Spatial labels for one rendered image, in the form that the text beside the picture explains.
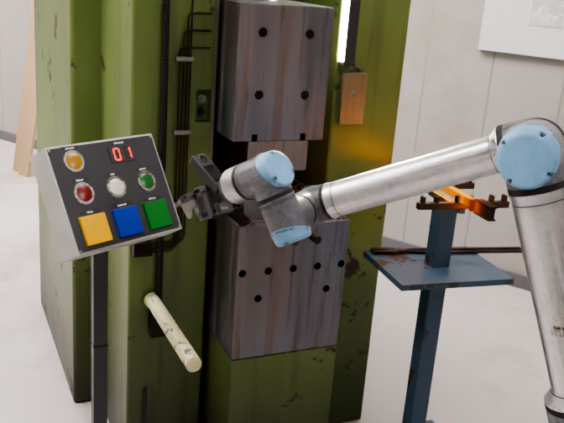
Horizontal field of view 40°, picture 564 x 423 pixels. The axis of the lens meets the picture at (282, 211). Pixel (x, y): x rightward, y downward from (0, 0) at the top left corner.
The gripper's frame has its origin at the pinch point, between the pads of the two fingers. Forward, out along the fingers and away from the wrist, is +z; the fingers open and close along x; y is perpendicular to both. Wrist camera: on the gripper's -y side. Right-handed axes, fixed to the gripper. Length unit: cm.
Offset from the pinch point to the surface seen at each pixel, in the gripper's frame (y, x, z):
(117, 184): -9.4, -9.7, 10.7
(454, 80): -39, 274, 58
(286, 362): 56, 47, 30
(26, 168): -98, 179, 370
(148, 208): -1.3, -2.6, 10.3
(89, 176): -12.7, -16.9, 11.1
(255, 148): -11.0, 37.6, 4.0
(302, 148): -7, 52, -2
